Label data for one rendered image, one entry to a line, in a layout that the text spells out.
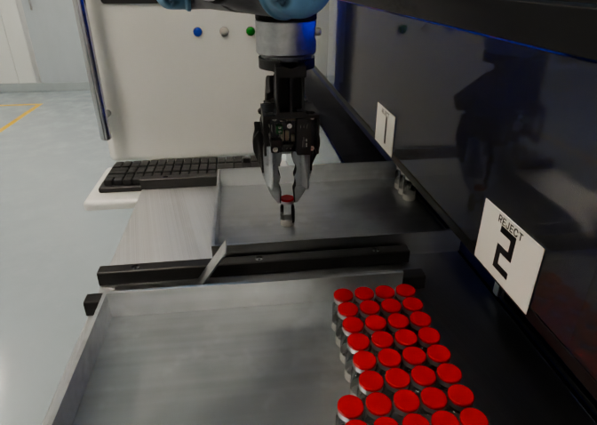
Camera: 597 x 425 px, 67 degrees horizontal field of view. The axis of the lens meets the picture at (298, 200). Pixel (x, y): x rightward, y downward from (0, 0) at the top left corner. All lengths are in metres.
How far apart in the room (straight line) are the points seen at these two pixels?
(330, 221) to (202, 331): 0.29
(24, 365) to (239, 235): 1.37
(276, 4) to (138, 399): 0.36
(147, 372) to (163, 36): 0.81
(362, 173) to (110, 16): 0.66
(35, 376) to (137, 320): 1.35
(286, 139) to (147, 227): 0.27
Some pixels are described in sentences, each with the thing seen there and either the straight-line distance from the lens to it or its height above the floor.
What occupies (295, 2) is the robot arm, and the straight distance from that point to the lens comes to 0.38.
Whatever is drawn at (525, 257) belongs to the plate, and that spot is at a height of 1.03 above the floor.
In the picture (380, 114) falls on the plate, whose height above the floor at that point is 1.04.
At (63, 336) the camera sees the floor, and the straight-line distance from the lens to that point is 2.00.
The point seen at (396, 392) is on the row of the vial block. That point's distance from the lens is 0.40.
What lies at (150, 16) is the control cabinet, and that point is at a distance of 1.13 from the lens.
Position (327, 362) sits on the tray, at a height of 0.88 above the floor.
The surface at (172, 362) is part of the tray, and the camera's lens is 0.49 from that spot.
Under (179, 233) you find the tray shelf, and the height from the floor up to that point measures 0.88.
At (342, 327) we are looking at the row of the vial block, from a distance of 0.45.
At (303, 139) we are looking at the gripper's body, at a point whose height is 1.04.
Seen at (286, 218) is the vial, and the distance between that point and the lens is 0.68.
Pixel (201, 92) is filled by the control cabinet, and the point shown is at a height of 0.97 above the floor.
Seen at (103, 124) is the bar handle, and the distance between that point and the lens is 1.14.
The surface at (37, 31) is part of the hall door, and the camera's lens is 6.09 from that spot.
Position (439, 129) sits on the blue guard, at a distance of 0.52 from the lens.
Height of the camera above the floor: 1.23
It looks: 27 degrees down
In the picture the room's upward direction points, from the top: straight up
